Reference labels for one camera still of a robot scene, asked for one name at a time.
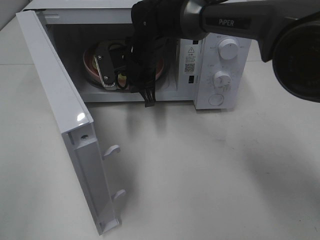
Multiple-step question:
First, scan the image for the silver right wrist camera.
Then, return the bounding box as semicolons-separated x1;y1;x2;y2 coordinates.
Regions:
94;42;117;91

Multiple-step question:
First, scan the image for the white microwave oven body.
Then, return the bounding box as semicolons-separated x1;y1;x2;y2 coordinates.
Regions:
22;0;251;110

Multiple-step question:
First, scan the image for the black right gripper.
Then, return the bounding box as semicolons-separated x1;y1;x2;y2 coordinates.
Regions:
124;37;168;108

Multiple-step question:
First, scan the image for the round white door release button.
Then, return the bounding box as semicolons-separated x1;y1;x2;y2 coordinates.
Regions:
208;94;224;106

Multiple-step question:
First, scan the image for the white microwave knob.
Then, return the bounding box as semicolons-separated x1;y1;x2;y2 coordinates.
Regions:
218;38;239;60
213;71;232;88

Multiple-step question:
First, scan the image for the white lower microwave knob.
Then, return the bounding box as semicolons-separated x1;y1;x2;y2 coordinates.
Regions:
213;71;232;88

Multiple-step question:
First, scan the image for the white upper microwave knob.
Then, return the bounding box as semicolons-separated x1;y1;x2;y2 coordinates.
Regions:
218;38;239;60

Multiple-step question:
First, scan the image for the white warning label sticker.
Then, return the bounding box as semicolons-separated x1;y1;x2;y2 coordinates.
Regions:
183;44;200;75

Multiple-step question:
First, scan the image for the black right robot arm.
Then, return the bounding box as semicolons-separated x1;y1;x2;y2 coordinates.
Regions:
124;0;320;107

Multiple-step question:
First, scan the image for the white microwave door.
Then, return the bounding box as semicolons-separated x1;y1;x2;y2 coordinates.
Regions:
16;10;126;235

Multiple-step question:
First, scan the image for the pink round plate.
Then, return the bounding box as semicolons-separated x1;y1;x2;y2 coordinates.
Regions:
82;41;165;91

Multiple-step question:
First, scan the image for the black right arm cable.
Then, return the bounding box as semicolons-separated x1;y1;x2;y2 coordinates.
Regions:
119;34;141;91

